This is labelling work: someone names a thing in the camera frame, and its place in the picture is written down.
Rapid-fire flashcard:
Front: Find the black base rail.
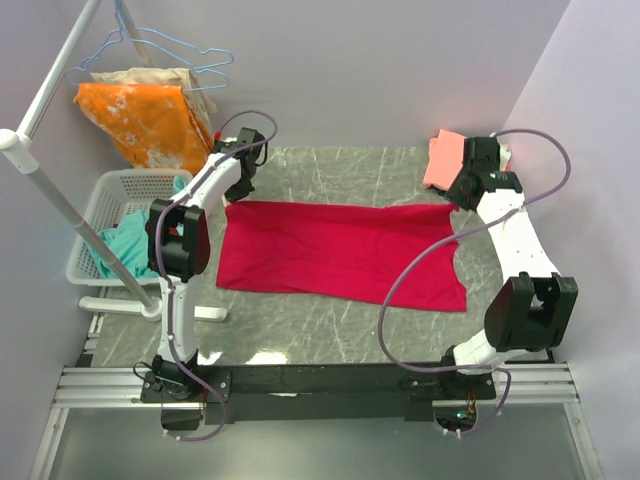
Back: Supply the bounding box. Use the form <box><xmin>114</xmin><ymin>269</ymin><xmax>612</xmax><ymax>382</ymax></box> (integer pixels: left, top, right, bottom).
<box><xmin>140</xmin><ymin>361</ymin><xmax>497</xmax><ymax>429</ymax></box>

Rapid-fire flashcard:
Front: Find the beige cloth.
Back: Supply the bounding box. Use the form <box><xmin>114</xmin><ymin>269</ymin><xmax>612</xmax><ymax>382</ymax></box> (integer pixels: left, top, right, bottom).
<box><xmin>91</xmin><ymin>67</ymin><xmax>217</xmax><ymax>134</ymax></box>

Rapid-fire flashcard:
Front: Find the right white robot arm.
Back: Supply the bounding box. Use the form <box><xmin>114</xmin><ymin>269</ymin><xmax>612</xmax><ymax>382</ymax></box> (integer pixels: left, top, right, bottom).
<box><xmin>438</xmin><ymin>137</ymin><xmax>578</xmax><ymax>399</ymax></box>

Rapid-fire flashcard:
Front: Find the magenta t-shirt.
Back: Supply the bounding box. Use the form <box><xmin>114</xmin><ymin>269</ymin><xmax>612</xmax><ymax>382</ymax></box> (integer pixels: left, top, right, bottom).
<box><xmin>216</xmin><ymin>201</ymin><xmax>455</xmax><ymax>304</ymax></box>

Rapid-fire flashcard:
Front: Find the teal t-shirt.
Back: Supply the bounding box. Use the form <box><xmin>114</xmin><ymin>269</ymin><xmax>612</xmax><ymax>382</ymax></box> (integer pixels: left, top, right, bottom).
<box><xmin>87</xmin><ymin>175</ymin><xmax>191</xmax><ymax>281</ymax></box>

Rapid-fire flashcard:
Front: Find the white plastic laundry basket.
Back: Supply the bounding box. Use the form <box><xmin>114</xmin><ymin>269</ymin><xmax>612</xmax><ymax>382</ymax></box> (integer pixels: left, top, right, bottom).
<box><xmin>66</xmin><ymin>168</ymin><xmax>192</xmax><ymax>287</ymax></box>

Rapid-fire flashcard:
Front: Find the orange tie-dye cloth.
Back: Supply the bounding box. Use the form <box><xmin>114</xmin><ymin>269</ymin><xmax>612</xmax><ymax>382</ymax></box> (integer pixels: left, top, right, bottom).
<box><xmin>74</xmin><ymin>83</ymin><xmax>214</xmax><ymax>175</ymax></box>

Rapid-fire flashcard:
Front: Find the aluminium frame rail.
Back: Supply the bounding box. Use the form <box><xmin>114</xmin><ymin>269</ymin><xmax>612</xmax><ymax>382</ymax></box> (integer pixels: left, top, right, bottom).
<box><xmin>30</xmin><ymin>363</ymin><xmax>604</xmax><ymax>479</ymax></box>

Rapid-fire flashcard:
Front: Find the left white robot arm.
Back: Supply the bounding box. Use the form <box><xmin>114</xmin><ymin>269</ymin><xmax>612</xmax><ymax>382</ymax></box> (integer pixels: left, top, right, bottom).
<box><xmin>147</xmin><ymin>127</ymin><xmax>269</xmax><ymax>402</ymax></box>

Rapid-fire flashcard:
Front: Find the white clothes rack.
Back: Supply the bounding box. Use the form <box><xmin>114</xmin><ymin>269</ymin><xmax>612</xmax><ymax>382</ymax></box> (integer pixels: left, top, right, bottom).
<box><xmin>0</xmin><ymin>0</ymin><xmax>247</xmax><ymax>322</ymax></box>

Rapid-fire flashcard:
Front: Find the folded salmon t-shirt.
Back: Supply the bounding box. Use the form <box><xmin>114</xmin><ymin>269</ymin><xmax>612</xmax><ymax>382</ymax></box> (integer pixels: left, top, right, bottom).
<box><xmin>423</xmin><ymin>129</ymin><xmax>466</xmax><ymax>191</ymax></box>

